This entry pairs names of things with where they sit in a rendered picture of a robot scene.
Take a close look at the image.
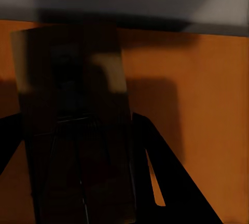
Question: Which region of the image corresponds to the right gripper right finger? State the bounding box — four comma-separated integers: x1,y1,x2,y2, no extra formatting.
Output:
132,113,223,224

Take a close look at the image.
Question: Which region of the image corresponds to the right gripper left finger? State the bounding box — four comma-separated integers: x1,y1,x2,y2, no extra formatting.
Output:
0,113,23,175

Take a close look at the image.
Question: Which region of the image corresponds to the mousetrap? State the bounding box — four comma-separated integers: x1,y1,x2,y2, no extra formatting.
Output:
10,17,137,224

